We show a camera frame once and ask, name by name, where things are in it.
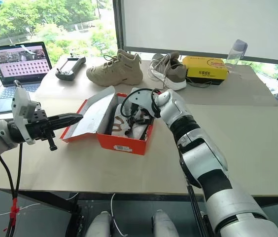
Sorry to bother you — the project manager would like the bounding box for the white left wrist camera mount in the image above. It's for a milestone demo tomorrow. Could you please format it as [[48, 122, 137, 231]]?
[[11, 86, 42, 145]]

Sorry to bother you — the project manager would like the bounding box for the white roller blind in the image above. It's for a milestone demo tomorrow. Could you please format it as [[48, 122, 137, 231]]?
[[120, 0, 278, 67]]

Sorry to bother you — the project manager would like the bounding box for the black table frame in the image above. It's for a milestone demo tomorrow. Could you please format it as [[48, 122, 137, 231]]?
[[18, 190, 86, 237]]

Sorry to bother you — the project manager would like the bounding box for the dark window frame post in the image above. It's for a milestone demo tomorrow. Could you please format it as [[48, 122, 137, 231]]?
[[112, 0, 125, 51]]

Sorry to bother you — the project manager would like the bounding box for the red tape on cable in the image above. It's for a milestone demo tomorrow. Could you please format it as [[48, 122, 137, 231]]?
[[10, 198, 21, 221]]

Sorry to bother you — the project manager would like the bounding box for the grey sneaker with white sole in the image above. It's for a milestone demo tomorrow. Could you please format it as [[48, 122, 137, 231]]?
[[147, 51, 187, 90]]

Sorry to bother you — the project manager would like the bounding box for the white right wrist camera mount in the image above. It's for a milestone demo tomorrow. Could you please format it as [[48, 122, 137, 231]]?
[[122, 87, 160, 119]]

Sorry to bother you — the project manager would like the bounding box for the beige hiking boot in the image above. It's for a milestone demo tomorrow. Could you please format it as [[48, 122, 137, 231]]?
[[86, 48, 144, 87]]

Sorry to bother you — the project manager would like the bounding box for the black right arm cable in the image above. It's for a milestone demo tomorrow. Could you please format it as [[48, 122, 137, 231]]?
[[121, 87, 161, 119]]

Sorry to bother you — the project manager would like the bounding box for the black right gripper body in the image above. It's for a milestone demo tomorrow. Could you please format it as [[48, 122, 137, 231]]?
[[128, 101, 153, 125]]

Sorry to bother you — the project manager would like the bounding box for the yellow and black box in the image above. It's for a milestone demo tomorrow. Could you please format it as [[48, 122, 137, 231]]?
[[181, 55, 231, 86]]

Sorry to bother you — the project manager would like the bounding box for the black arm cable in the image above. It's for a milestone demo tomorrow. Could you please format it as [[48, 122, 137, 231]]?
[[121, 87, 161, 119], [0, 142, 23, 237]]

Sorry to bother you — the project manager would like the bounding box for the orange shoebox with hinged lid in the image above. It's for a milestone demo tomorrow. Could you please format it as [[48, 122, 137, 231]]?
[[60, 85, 156, 157]]

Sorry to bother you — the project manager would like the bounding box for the blue open laptop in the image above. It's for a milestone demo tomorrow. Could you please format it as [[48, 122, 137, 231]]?
[[0, 41, 54, 115]]

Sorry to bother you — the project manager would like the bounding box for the black handheld remote controller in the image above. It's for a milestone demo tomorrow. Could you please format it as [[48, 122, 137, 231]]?
[[55, 52, 87, 81]]

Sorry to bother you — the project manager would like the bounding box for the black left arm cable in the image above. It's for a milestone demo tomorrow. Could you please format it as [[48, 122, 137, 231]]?
[[0, 142, 23, 237]]

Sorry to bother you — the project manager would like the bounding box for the silver rounded robot leg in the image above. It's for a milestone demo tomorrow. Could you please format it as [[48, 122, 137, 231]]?
[[152, 209, 174, 237], [86, 210, 113, 237]]

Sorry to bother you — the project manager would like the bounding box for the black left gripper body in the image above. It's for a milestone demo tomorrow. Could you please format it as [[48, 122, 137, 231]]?
[[25, 109, 58, 152]]

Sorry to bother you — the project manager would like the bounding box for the clear bottle with grey cap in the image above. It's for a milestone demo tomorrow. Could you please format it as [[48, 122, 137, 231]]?
[[225, 39, 249, 66]]

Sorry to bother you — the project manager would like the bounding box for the white cable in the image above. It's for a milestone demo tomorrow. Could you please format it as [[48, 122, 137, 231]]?
[[110, 193, 125, 236]]

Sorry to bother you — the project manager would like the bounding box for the thin white wire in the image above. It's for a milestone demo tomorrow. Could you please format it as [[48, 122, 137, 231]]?
[[0, 202, 41, 220]]

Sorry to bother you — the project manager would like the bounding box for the white shoe with brown pattern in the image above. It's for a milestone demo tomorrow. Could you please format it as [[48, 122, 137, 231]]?
[[111, 103, 152, 141]]

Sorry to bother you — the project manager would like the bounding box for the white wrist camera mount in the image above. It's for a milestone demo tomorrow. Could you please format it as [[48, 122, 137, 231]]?
[[11, 86, 42, 145], [122, 87, 160, 119]]

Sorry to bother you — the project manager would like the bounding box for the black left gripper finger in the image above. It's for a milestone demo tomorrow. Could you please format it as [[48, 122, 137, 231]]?
[[47, 113, 84, 122], [48, 118, 83, 130]]

